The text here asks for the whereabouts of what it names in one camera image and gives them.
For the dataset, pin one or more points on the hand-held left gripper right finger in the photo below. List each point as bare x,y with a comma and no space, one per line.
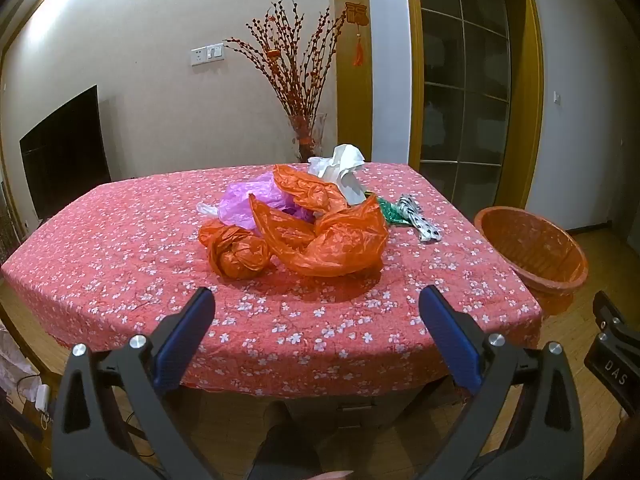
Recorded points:
447,335

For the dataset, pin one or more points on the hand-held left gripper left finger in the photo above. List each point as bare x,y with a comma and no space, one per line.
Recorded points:
185,335

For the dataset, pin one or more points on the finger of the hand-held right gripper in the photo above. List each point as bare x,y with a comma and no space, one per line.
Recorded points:
612,317

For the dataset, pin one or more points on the knotted orange plastic bag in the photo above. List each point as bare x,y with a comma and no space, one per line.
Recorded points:
235,255

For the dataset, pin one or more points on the orange plastic basket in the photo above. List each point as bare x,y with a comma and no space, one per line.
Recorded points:
530,250

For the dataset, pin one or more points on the black and white wrapper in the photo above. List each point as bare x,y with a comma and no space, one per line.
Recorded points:
417,217

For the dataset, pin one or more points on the green foil wrapper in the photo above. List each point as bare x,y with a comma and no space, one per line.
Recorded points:
390,212

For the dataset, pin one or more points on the purple plastic bag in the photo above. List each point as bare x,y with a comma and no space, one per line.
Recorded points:
240,200

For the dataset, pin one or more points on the large orange plastic bag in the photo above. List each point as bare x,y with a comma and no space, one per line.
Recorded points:
330,245

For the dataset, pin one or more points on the red floral tablecloth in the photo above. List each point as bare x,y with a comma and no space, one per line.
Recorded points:
125,240

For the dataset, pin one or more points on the small clear plastic bag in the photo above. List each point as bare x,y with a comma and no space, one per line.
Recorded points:
207,210

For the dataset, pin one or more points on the person's leg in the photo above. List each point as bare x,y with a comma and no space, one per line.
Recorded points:
285,450

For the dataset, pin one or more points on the white charger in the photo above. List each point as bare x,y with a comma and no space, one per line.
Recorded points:
42,396

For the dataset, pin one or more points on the white sack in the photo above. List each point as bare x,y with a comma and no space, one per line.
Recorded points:
15,360

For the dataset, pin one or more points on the white plastic bag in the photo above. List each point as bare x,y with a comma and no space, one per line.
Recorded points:
342,165

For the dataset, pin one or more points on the black television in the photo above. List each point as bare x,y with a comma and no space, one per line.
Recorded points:
65,155

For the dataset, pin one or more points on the glass vase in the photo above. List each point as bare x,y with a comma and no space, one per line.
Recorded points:
306,142

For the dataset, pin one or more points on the glass door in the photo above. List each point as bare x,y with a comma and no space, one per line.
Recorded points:
465,85

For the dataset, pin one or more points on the red berry branches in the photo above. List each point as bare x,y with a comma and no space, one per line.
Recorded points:
295,70

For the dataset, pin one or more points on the red hanging ornament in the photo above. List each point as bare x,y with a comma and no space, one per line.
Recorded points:
356,15

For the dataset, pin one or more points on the wooden wall trim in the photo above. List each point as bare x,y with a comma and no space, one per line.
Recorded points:
352,110

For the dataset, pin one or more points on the wooden door frame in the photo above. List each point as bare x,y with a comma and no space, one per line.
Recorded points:
532,85

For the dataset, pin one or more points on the white wall socket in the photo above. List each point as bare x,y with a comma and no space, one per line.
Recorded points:
198,56

